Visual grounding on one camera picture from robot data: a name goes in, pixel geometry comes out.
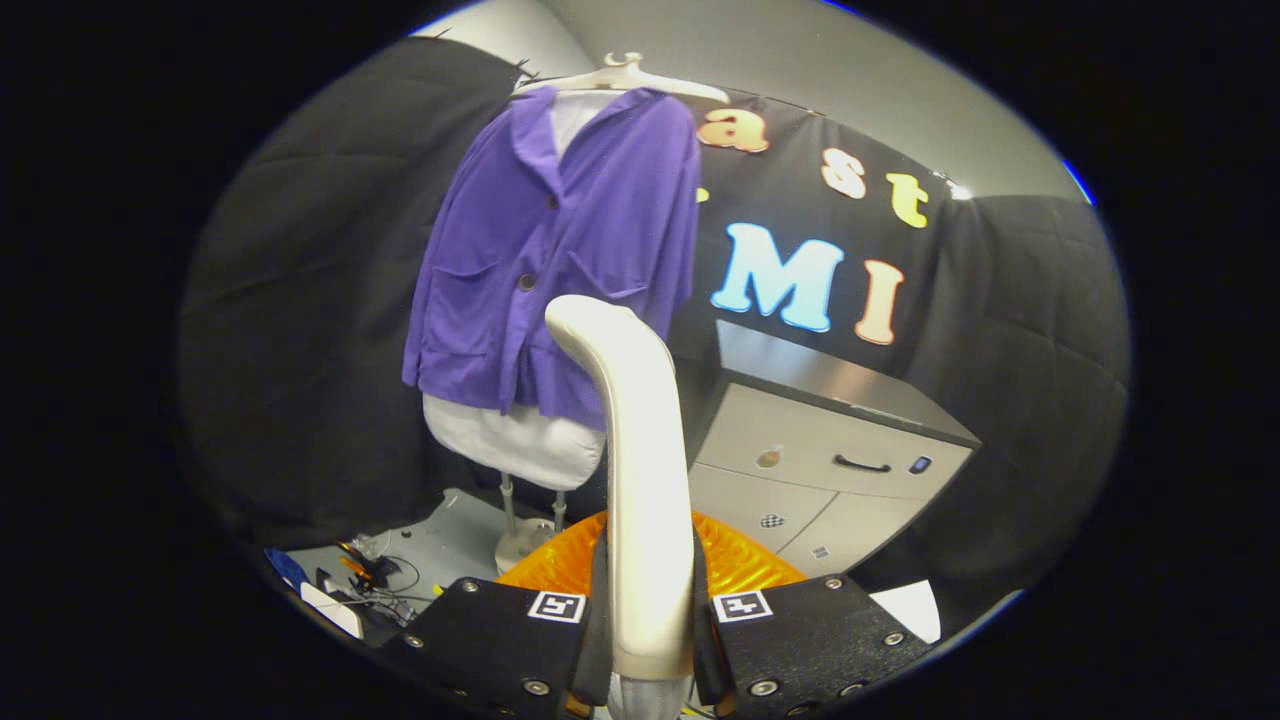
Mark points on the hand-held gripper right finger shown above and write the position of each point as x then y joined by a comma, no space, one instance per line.
810,640

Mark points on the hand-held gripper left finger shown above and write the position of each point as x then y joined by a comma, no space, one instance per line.
500,645

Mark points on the white garment steamer base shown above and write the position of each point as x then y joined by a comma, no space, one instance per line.
520,548

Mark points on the white garment steamer head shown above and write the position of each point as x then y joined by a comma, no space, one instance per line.
645,470

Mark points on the purple button jacket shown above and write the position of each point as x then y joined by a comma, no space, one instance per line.
580,230

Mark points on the metal steamer stand pole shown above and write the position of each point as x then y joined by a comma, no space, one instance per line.
560,510
508,500

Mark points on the white plastic clothes hanger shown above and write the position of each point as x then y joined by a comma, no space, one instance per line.
625,78

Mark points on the white paper sheet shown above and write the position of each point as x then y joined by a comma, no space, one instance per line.
910,612

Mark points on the white box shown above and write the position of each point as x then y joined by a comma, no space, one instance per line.
330,608

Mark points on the grey drawer cabinet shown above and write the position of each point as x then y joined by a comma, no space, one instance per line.
800,440

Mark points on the blue cloth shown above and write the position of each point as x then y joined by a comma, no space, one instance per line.
288,568

